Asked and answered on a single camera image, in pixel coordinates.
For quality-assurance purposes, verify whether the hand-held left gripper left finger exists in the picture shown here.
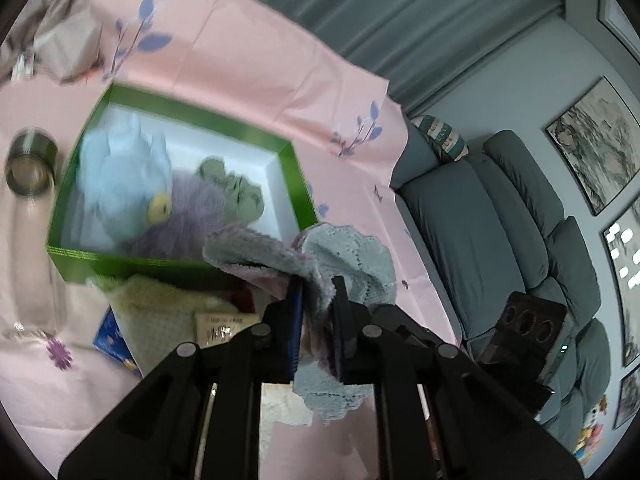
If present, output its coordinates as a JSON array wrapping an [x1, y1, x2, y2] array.
[[57, 277, 306, 480]]

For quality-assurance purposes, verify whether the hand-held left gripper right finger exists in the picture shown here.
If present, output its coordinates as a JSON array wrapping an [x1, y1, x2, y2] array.
[[331, 275, 586, 480]]

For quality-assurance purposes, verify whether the grey knit cloth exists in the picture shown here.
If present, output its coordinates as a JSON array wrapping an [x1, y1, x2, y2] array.
[[202, 222, 398, 426]]

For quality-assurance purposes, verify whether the cream white knit towel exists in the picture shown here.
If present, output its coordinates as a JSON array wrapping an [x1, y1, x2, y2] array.
[[87, 272, 261, 378]]

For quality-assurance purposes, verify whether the green cardboard box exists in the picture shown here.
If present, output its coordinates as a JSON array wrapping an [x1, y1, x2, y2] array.
[[46, 82, 321, 286]]

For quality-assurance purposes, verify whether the green plush toy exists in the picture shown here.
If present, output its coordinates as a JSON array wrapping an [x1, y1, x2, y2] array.
[[195, 157, 266, 223]]

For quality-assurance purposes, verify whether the purple fluffy cloth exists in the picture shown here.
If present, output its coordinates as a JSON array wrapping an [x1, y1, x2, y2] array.
[[120, 170, 236, 261]]

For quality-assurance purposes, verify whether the blue orange tissue pack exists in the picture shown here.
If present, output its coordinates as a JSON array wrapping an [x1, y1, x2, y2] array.
[[92, 307, 143, 376]]

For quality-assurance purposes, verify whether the light blue plush toy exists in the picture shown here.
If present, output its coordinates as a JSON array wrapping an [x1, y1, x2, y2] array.
[[77, 112, 176, 251]]

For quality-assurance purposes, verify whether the red printed packet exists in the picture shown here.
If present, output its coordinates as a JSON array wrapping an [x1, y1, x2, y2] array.
[[195, 290, 261, 346]]

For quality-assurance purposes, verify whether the glossy framed picture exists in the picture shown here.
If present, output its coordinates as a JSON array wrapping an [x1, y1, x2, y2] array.
[[602, 205, 640, 368]]

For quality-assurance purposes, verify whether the grey sofa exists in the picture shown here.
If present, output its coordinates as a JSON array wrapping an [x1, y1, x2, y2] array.
[[390, 117, 613, 453]]

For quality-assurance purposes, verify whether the colourful toy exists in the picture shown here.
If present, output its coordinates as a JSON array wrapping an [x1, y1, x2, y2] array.
[[572, 395, 608, 461]]

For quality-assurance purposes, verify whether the small framed picture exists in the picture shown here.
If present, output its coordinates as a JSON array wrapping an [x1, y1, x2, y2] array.
[[614, 365, 640, 431]]

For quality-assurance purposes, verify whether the framed landscape painting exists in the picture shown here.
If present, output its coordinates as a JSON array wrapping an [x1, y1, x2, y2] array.
[[544, 76, 640, 217]]

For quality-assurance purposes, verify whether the striped pillow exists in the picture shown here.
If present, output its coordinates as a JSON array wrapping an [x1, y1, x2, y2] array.
[[410, 115, 470, 163]]

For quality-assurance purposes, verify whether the pink printed bedsheet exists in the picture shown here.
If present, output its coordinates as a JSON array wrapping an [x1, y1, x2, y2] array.
[[0, 0, 466, 480]]

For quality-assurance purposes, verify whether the grey curtain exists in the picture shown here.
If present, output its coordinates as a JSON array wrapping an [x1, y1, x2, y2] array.
[[200, 0, 566, 116]]

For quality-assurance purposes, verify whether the white framed picture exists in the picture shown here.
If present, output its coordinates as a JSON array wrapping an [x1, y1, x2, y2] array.
[[597, 0, 640, 51]]

